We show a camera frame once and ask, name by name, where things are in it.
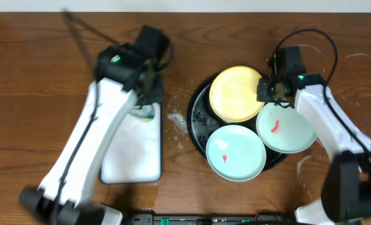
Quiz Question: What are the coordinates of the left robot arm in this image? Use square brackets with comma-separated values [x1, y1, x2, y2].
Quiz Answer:
[19, 25, 174, 224]

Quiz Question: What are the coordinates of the green sponge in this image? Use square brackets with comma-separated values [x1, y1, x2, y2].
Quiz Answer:
[132, 74, 165, 123]

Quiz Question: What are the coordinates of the light green plate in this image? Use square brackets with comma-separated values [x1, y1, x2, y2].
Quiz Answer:
[256, 103, 317, 154]
[206, 125, 267, 182]

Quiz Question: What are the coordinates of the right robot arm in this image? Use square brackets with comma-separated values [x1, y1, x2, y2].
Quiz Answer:
[257, 46, 371, 224]

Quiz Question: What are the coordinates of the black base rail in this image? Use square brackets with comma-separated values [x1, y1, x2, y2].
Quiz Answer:
[121, 213, 297, 225]

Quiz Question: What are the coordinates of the white rectangular foam tray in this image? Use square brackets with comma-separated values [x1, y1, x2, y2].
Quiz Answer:
[99, 104, 162, 184]

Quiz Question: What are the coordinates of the light green plate front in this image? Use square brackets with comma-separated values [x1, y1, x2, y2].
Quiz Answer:
[206, 125, 267, 182]

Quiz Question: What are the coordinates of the yellow plate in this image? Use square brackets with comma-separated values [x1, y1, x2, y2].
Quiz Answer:
[209, 66, 264, 123]

